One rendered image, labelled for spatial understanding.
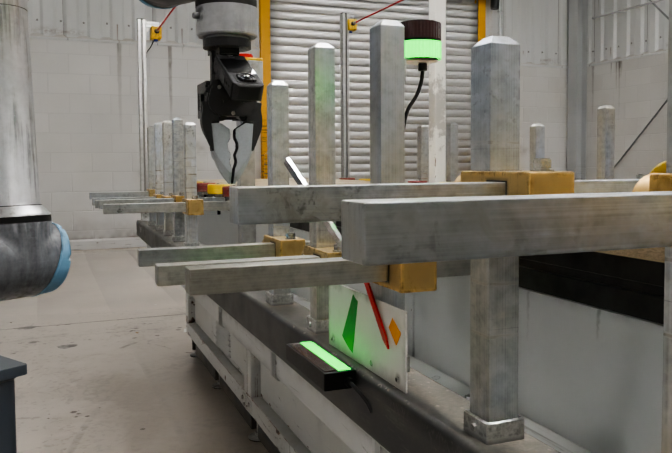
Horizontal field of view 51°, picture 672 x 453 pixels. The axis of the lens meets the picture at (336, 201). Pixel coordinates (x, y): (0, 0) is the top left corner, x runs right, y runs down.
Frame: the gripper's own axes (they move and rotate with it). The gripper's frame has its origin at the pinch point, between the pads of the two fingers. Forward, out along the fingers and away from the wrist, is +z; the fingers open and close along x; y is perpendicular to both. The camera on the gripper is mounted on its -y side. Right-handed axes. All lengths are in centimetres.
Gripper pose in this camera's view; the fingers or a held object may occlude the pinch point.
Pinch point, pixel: (232, 175)
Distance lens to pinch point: 105.9
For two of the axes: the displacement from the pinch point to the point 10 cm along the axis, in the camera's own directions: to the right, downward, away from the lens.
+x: -9.2, 0.3, -3.9
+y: -3.9, -0.5, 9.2
